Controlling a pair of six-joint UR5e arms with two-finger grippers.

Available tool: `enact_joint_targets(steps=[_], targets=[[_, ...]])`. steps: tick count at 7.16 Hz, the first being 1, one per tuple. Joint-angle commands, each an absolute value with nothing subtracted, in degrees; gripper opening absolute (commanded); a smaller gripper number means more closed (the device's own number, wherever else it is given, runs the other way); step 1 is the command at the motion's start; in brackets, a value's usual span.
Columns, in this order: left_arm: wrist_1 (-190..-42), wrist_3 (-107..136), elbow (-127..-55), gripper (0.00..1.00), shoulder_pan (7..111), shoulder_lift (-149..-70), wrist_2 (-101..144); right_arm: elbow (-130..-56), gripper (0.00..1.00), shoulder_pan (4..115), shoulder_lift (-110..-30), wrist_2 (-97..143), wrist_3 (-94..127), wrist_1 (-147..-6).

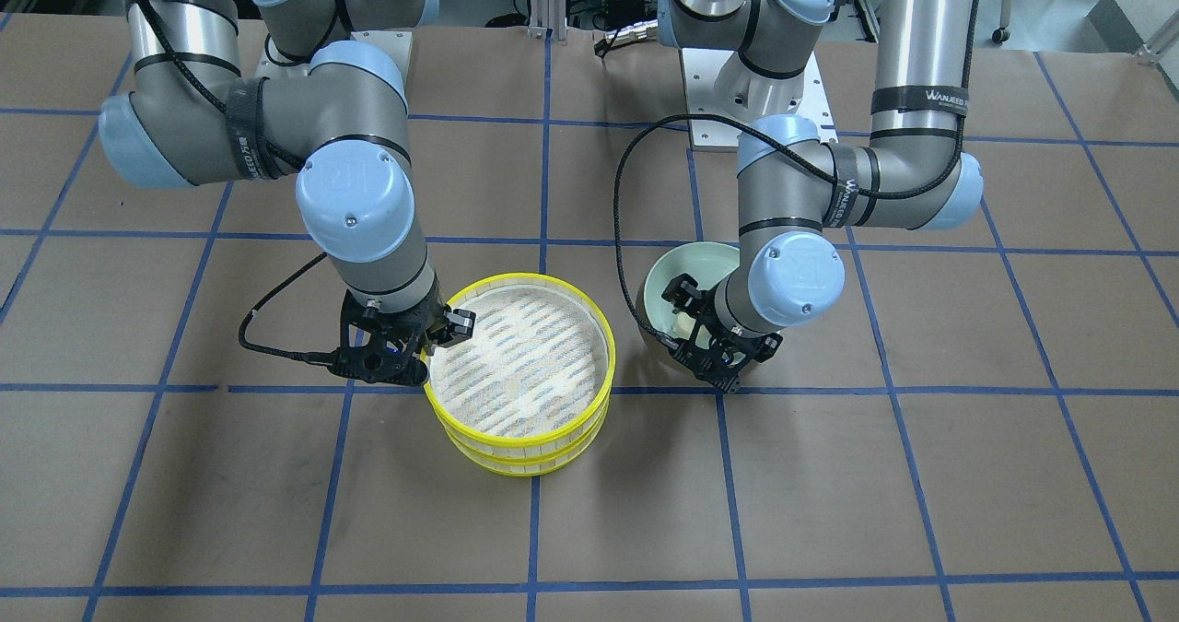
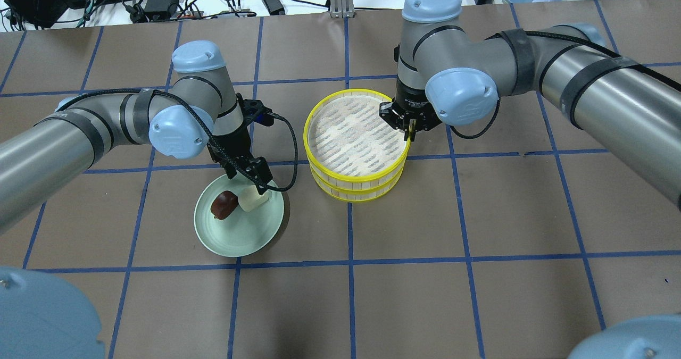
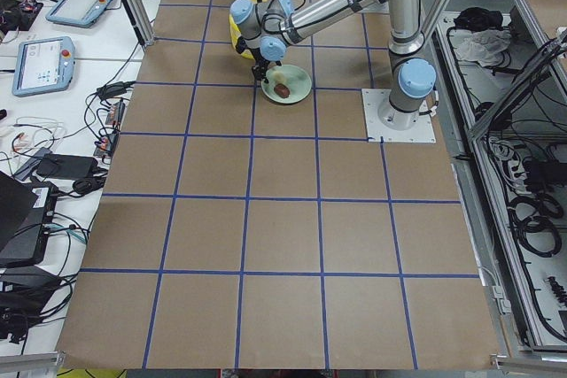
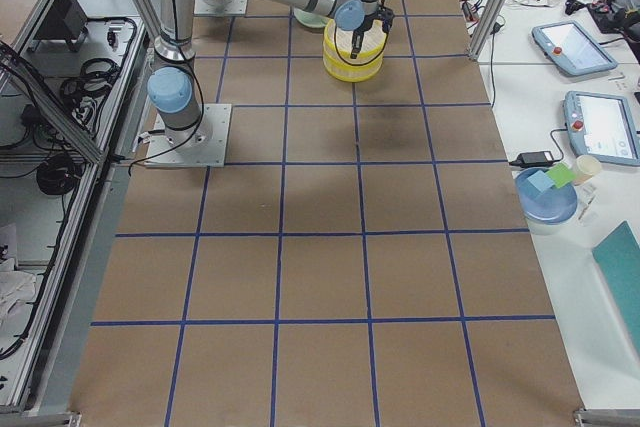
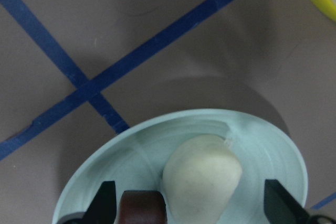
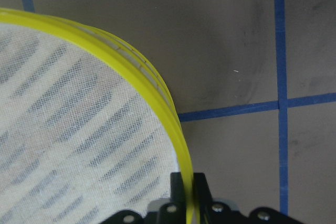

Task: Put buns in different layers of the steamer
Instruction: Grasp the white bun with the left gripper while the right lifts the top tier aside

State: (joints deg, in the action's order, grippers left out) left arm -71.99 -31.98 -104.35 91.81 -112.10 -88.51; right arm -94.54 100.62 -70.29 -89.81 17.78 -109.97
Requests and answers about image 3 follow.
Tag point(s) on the white crumpled cloth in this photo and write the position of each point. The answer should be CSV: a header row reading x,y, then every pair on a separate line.
x,y
485,48

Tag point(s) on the near teach pendant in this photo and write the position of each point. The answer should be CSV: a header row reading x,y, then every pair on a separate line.
x,y
44,66

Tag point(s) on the teach pendant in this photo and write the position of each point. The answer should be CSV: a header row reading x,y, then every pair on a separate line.
x,y
44,66
77,13

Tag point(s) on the far teach pendant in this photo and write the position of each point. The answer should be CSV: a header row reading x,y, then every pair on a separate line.
x,y
77,13

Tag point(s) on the green plate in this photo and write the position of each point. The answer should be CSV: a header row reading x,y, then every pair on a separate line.
x,y
298,81

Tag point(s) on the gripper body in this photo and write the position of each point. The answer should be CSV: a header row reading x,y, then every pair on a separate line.
x,y
261,61

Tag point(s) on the black laptop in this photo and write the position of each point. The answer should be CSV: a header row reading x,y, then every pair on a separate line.
x,y
26,211

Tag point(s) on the black power adapter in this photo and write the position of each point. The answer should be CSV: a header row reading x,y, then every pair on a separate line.
x,y
66,166

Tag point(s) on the white bun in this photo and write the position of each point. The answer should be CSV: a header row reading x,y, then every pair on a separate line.
x,y
278,77

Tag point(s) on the brown bun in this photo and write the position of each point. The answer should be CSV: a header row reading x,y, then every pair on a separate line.
x,y
282,91

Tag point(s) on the yellow steamer top layer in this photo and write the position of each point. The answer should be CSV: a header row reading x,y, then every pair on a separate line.
x,y
234,30

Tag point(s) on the yellow steamer bottom layer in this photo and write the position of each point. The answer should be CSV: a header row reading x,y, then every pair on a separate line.
x,y
243,51

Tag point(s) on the yellow steamer layer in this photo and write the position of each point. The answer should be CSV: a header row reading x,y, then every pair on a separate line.
x,y
243,51
234,30

